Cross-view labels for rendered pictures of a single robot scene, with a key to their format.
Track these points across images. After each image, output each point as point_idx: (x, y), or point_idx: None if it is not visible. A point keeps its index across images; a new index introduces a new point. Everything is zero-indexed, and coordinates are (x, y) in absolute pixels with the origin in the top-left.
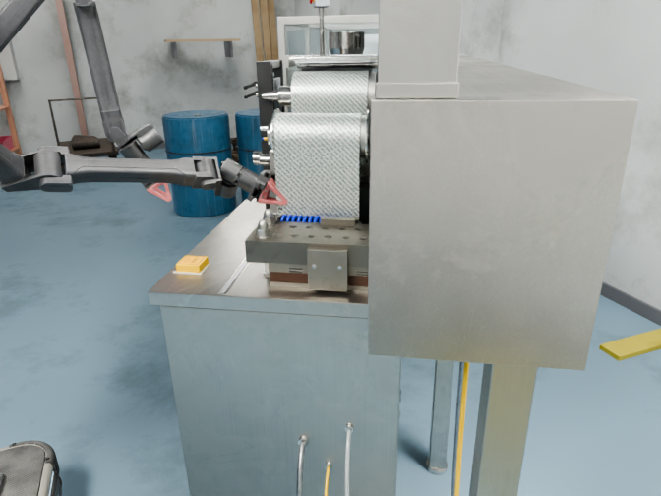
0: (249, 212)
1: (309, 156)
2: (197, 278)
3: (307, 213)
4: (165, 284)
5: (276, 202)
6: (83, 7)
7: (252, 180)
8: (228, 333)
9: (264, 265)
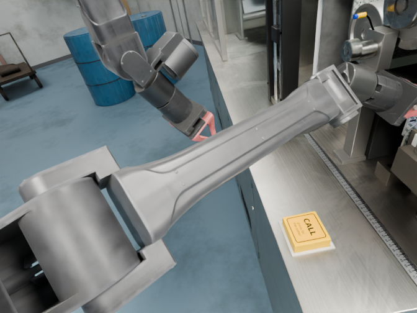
0: (248, 112)
1: None
2: (340, 260)
3: None
4: (316, 296)
5: (416, 113)
6: None
7: (396, 90)
8: None
9: (389, 199)
